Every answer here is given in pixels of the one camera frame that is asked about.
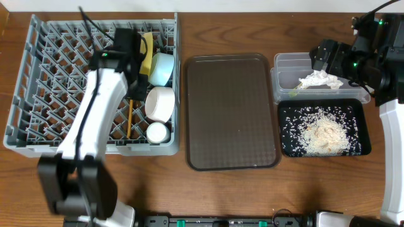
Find small white cup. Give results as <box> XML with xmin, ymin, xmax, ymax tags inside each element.
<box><xmin>146</xmin><ymin>122</ymin><xmax>170</xmax><ymax>144</ymax></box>

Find wooden chopstick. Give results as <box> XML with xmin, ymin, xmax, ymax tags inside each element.
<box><xmin>126</xmin><ymin>100</ymin><xmax>133</xmax><ymax>139</ymax></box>

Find clear plastic waste bin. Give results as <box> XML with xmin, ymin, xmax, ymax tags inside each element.
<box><xmin>271</xmin><ymin>52</ymin><xmax>371</xmax><ymax>103</ymax></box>

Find dark brown serving tray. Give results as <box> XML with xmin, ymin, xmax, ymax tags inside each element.
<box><xmin>184</xmin><ymin>53</ymin><xmax>282</xmax><ymax>172</ymax></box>

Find grey plastic dishwasher rack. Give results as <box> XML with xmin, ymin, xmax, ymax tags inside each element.
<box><xmin>3</xmin><ymin>16</ymin><xmax>181</xmax><ymax>158</ymax></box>

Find yellow round plate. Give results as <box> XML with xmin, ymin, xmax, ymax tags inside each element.
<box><xmin>140</xmin><ymin>32</ymin><xmax>153</xmax><ymax>76</ymax></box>

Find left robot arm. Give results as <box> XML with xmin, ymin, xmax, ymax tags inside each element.
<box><xmin>37</xmin><ymin>28</ymin><xmax>153</xmax><ymax>226</ymax></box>

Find white paper napkin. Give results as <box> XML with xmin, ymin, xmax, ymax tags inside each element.
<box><xmin>296</xmin><ymin>70</ymin><xmax>343</xmax><ymax>90</ymax></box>

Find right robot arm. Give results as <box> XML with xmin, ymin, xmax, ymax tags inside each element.
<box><xmin>309</xmin><ymin>12</ymin><xmax>403</xmax><ymax>226</ymax></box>

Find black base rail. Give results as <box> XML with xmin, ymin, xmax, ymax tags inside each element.
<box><xmin>62</xmin><ymin>209</ymin><xmax>404</xmax><ymax>227</ymax></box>

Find yellow green snack wrapper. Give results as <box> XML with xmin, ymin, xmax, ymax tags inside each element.
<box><xmin>288</xmin><ymin>83</ymin><xmax>302</xmax><ymax>98</ymax></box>

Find black waste tray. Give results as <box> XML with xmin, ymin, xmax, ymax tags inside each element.
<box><xmin>277</xmin><ymin>98</ymin><xmax>372</xmax><ymax>158</ymax></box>

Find rice food scraps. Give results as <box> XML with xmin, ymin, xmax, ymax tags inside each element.
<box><xmin>279</xmin><ymin>107</ymin><xmax>362</xmax><ymax>157</ymax></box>

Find white pink bowl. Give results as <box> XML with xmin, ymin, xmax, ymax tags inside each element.
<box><xmin>145</xmin><ymin>87</ymin><xmax>175</xmax><ymax>123</ymax></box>

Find light blue bowl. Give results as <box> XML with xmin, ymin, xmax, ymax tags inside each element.
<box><xmin>148</xmin><ymin>52</ymin><xmax>175</xmax><ymax>86</ymax></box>

